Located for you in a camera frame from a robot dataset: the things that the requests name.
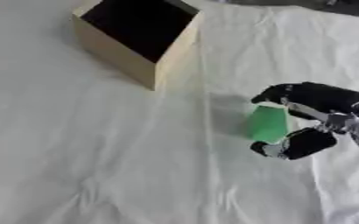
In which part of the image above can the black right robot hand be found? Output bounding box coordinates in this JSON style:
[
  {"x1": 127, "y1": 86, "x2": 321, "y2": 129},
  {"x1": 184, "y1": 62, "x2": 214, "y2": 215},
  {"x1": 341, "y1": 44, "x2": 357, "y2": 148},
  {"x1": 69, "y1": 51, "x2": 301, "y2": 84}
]
[{"x1": 248, "y1": 81, "x2": 359, "y2": 161}]

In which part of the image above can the green cup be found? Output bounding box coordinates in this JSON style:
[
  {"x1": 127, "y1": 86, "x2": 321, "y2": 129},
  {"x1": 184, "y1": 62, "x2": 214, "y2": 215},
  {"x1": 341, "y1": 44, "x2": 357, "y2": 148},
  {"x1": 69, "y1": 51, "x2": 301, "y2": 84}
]
[{"x1": 243, "y1": 101, "x2": 293, "y2": 144}]

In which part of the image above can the tan cardboard box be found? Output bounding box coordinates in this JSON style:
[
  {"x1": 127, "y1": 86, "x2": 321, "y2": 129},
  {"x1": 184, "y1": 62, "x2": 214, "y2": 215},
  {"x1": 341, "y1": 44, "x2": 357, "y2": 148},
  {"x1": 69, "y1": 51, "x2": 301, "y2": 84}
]
[{"x1": 70, "y1": 0, "x2": 208, "y2": 92}]

